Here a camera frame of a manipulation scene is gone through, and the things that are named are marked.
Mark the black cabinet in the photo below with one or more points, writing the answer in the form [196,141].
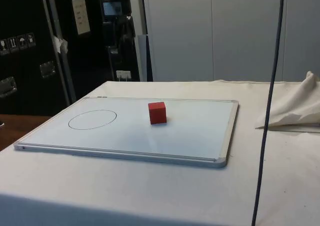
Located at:
[25,16]

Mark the pale lockers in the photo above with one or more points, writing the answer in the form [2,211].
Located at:
[237,36]

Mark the red cube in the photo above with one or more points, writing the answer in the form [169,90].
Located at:
[157,115]

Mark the flat whiteboard with silver frame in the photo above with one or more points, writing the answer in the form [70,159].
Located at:
[125,138]

